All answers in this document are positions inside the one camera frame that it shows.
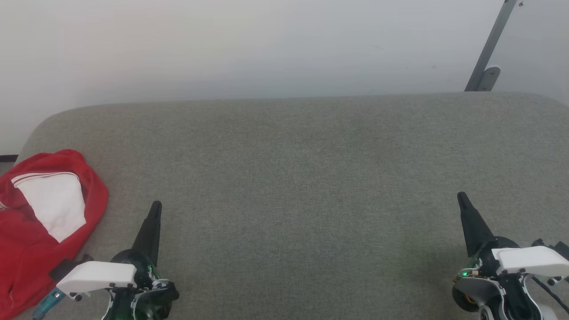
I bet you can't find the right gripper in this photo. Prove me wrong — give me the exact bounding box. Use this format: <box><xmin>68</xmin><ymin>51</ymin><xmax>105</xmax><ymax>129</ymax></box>
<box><xmin>453</xmin><ymin>192</ymin><xmax>545</xmax><ymax>320</ymax></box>

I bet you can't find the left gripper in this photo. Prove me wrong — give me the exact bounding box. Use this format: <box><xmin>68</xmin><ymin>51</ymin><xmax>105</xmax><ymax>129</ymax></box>
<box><xmin>102</xmin><ymin>201</ymin><xmax>180</xmax><ymax>320</ymax></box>

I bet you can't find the red white sports shirt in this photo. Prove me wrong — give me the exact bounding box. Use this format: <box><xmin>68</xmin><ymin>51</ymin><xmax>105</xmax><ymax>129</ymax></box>
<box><xmin>0</xmin><ymin>149</ymin><xmax>109</xmax><ymax>309</ymax></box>

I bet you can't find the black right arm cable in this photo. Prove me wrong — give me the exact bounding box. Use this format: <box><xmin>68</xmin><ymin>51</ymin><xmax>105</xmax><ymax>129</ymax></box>
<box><xmin>531</xmin><ymin>275</ymin><xmax>569</xmax><ymax>314</ymax></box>

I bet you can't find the teal cable connector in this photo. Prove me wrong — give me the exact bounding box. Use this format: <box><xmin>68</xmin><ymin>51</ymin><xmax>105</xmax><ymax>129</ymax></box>
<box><xmin>32</xmin><ymin>288</ymin><xmax>66</xmax><ymax>320</ymax></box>

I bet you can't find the grey pole bracket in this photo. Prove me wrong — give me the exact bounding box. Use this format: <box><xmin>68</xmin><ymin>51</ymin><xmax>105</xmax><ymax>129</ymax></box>
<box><xmin>478</xmin><ymin>66</ymin><xmax>501</xmax><ymax>92</ymax></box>

